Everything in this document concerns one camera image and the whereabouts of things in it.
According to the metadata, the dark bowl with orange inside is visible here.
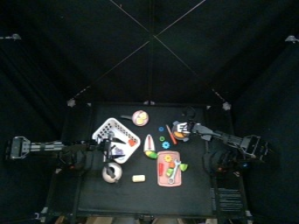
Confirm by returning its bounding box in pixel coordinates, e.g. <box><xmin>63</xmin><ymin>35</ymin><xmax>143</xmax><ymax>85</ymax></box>
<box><xmin>173</xmin><ymin>130</ymin><xmax>189</xmax><ymax>142</ymax></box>

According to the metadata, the red orange toy screwdriver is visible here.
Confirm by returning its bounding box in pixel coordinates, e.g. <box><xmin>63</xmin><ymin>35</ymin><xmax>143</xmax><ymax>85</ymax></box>
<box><xmin>165</xmin><ymin>124</ymin><xmax>179</xmax><ymax>145</ymax></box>

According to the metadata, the white plastic basket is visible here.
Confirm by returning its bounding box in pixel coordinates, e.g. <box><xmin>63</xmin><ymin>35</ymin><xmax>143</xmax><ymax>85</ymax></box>
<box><xmin>91</xmin><ymin>117</ymin><xmax>142</xmax><ymax>165</ymax></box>

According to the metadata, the white red toy surfboard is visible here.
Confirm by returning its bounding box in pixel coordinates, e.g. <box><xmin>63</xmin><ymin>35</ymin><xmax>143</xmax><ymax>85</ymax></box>
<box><xmin>143</xmin><ymin>134</ymin><xmax>157</xmax><ymax>154</ymax></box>

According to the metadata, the yellow green toy corn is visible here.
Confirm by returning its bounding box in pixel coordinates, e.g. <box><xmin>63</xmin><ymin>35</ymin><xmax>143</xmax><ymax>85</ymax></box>
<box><xmin>145</xmin><ymin>150</ymin><xmax>159</xmax><ymax>160</ymax></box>

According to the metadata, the pink toy pan with egg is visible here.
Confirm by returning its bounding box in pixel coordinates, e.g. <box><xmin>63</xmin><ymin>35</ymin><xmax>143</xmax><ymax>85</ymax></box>
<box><xmin>119</xmin><ymin>109</ymin><xmax>151</xmax><ymax>128</ymax></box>

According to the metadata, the cream toy butter block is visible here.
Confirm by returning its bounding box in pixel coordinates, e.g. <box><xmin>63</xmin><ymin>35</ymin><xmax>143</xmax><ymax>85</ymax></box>
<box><xmin>131</xmin><ymin>174</ymin><xmax>147</xmax><ymax>184</ymax></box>

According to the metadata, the silver toy wrench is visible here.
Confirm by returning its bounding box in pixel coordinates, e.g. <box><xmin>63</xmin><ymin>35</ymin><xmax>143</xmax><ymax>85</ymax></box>
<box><xmin>167</xmin><ymin>159</ymin><xmax>183</xmax><ymax>185</ymax></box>

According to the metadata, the pink plastic tray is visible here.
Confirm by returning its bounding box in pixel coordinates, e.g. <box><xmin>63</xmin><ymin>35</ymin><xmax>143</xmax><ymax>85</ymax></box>
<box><xmin>157</xmin><ymin>150</ymin><xmax>183</xmax><ymax>188</ymax></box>

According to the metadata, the white printed label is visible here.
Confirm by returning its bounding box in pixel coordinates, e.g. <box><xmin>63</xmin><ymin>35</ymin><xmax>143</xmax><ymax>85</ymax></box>
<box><xmin>217</xmin><ymin>187</ymin><xmax>243</xmax><ymax>213</ymax></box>

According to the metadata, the thin diagonal frame cord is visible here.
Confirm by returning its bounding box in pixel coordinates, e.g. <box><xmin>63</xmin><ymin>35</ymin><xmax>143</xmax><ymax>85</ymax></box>
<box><xmin>71</xmin><ymin>0</ymin><xmax>209</xmax><ymax>100</ymax></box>
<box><xmin>109</xmin><ymin>0</ymin><xmax>227</xmax><ymax>103</ymax></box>

